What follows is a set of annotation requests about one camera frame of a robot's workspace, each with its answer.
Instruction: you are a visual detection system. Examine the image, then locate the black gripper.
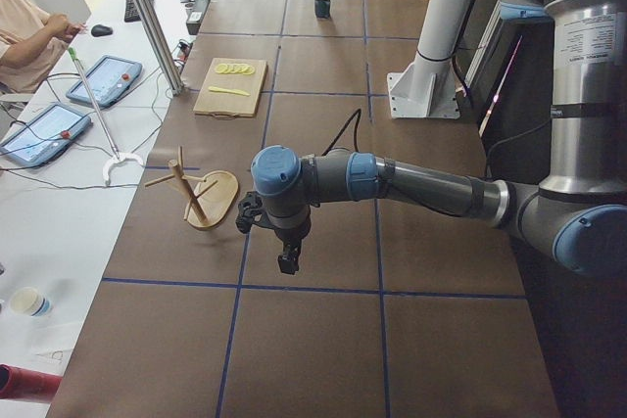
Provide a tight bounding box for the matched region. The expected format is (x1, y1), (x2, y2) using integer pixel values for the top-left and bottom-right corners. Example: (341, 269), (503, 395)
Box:
(271, 219), (311, 275)

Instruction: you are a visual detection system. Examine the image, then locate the dark teal mug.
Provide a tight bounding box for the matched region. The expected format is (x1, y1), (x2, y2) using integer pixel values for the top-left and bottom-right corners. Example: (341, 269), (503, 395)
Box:
(314, 0), (331, 19)

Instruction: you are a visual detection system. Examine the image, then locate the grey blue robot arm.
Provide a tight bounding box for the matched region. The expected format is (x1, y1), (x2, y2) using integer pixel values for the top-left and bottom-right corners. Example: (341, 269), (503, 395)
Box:
(236, 0), (626, 276)

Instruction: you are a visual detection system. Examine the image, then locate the wooden cup storage rack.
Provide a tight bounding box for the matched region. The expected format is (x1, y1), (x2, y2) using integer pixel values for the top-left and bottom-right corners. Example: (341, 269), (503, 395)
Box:
(144, 146), (239, 231)

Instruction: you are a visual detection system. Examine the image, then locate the white paper cup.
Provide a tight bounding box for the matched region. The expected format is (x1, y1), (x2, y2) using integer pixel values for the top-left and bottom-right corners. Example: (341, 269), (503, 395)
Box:
(9, 287), (52, 317)

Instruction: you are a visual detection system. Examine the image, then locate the person's hand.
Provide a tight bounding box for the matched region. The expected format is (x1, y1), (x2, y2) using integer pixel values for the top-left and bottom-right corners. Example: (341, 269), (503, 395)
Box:
(45, 14), (87, 43)

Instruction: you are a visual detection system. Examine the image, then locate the yellow plastic knife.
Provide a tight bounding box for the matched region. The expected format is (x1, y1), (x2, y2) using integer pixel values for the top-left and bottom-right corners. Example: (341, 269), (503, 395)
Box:
(207, 86), (250, 97)

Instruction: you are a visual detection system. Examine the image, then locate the wooden cutting board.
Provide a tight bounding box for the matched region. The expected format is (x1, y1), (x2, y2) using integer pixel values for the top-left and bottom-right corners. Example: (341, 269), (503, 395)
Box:
(193, 57), (267, 117)

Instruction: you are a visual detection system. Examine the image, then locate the lemon slice five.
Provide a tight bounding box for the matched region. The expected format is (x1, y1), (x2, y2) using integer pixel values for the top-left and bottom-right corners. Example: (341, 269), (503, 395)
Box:
(240, 65), (256, 75)

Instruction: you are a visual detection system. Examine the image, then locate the white reacher grabber stick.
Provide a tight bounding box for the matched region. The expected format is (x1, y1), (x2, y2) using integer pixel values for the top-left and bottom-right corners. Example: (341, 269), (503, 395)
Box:
(66, 47), (144, 186)

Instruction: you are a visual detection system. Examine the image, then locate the grey power strip box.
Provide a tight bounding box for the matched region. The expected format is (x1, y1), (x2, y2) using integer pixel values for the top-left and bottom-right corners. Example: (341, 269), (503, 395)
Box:
(186, 0), (210, 36)

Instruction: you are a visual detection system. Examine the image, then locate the far blue teach pendant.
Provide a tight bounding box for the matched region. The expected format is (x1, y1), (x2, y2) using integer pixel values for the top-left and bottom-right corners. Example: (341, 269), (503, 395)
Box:
(82, 55), (143, 109)

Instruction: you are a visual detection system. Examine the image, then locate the blue teach pendant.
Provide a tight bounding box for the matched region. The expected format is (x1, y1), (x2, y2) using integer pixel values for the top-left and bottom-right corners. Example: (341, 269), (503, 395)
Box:
(82, 55), (143, 109)
(1, 103), (92, 168)

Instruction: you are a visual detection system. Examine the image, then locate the near blue teach pendant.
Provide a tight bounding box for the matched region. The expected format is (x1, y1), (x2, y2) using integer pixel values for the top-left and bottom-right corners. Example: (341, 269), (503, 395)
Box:
(1, 103), (92, 168)

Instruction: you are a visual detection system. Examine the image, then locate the black computer mouse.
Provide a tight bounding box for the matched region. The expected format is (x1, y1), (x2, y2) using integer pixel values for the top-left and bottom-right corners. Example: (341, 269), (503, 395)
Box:
(90, 24), (113, 37)

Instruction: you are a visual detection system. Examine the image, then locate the red cylinder object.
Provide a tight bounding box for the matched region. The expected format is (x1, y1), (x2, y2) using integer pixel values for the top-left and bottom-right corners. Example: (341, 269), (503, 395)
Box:
(1, 364), (63, 403)

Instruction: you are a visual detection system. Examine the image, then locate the person in peach shirt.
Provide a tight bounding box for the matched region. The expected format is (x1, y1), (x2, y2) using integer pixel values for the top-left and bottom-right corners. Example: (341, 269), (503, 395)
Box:
(1, 0), (70, 93)

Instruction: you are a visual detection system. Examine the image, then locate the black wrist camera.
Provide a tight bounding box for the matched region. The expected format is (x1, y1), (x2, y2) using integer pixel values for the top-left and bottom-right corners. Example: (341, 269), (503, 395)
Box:
(235, 191), (273, 234)

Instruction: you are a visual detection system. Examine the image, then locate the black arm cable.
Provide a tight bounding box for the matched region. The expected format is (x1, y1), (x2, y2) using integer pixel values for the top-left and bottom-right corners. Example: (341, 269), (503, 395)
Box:
(320, 108), (364, 157)

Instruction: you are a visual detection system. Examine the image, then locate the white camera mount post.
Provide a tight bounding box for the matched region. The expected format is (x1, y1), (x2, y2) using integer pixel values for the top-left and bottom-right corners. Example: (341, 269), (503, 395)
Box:
(387, 0), (471, 119)

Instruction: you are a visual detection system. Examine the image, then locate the aluminium frame post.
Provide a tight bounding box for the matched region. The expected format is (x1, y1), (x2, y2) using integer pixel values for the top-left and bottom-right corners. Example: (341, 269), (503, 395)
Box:
(133, 0), (184, 96)

